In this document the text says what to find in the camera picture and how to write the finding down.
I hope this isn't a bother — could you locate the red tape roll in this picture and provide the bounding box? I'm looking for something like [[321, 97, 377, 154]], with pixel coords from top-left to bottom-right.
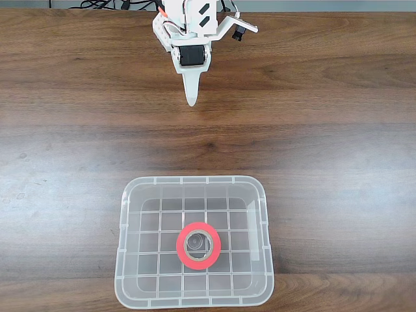
[[175, 221, 222, 272]]

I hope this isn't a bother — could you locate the clear plastic box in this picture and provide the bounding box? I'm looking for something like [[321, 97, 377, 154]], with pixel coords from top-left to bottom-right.
[[113, 175, 276, 310]]

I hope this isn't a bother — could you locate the red white black servo wire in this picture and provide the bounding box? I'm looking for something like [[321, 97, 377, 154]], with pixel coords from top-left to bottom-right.
[[157, 3, 188, 35]]

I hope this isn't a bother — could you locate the camera board on white bracket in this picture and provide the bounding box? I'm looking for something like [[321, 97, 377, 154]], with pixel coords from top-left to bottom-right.
[[210, 13, 260, 42]]

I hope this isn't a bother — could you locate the black camera cable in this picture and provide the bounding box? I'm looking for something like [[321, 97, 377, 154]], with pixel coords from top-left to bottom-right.
[[220, 0, 241, 17]]

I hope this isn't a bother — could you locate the black cable tangle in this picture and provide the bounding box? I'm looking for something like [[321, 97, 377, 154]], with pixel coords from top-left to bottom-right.
[[79, 0, 118, 10]]

